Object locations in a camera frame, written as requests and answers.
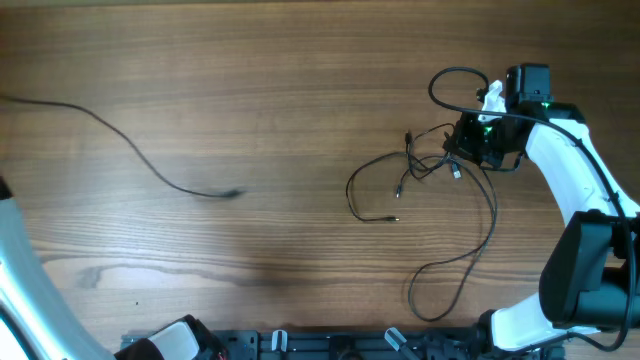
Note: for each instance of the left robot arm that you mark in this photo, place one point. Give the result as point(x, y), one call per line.
point(46, 328)

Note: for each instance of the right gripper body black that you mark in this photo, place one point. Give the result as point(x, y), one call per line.
point(480, 141)

